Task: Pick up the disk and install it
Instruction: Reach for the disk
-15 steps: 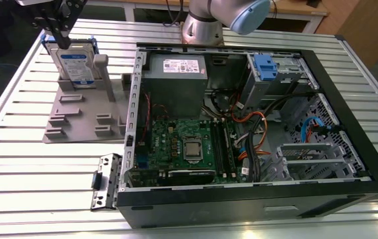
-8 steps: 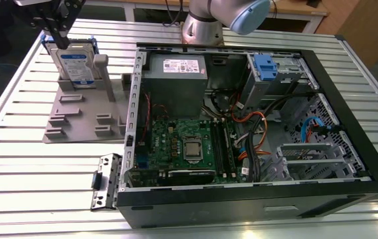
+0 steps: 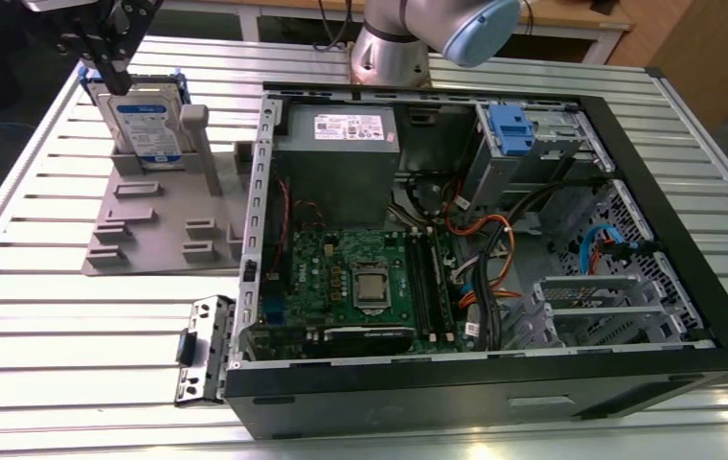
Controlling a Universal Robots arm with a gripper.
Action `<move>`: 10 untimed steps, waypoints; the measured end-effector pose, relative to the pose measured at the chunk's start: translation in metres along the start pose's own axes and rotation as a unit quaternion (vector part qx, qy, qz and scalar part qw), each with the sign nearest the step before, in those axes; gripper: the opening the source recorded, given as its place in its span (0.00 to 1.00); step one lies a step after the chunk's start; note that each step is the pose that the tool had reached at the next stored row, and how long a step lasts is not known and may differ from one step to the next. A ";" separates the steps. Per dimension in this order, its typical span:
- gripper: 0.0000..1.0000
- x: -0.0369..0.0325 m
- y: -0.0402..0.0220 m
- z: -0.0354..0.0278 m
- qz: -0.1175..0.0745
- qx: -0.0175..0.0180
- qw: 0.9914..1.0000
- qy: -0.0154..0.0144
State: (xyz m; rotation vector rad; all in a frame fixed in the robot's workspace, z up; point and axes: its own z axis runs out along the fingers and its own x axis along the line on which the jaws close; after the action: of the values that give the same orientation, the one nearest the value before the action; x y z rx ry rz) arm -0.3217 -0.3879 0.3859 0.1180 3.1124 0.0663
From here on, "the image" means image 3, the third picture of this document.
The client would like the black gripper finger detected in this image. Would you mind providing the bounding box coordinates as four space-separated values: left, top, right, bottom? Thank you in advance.
79 33 131 96

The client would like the hard disk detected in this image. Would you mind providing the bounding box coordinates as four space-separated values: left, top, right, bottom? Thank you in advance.
79 71 195 172

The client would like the blue data wire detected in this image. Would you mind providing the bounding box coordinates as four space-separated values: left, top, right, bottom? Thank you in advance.
581 224 646 278

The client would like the metal disk bay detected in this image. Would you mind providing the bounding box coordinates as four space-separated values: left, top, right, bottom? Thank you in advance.
533 275 709 349

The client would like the grey parts rack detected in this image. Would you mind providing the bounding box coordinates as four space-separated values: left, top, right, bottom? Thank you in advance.
82 104 258 278

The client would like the grey power supply unit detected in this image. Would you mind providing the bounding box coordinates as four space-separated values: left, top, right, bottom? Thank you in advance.
273 103 403 231

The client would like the green motherboard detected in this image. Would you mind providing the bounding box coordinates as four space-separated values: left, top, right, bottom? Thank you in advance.
258 228 478 356

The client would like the silver CPU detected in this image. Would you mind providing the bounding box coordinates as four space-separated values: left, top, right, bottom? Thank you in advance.
355 273 391 303

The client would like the blue plastic drive latch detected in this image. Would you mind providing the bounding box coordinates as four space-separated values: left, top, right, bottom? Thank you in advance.
486 104 538 157

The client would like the black CPU socket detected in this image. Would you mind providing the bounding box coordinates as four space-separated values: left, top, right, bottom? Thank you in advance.
349 260 399 315

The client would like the black RAM slot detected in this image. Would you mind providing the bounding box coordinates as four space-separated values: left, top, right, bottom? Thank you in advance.
406 228 438 342
426 227 459 342

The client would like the metal optical drive cage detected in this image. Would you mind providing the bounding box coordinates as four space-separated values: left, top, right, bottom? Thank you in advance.
466 103 616 212

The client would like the black graphics card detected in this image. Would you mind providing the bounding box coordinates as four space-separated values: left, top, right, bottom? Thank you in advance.
242 324 417 360

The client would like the black PC case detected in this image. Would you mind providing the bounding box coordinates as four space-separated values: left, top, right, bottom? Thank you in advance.
223 80 728 441

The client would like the wooden cabinet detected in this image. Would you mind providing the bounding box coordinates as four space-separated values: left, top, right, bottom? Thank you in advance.
606 0 728 130

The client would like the thin red black wire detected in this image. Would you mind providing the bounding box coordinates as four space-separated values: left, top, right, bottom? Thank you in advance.
278 176 294 280

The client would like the orange wire bundle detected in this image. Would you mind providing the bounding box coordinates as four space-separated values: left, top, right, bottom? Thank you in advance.
446 214 526 308

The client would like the thick black cable bundle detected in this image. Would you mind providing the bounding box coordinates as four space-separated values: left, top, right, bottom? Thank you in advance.
471 176 613 351

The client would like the black red power wire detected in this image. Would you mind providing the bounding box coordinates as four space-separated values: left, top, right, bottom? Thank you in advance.
597 237 660 263

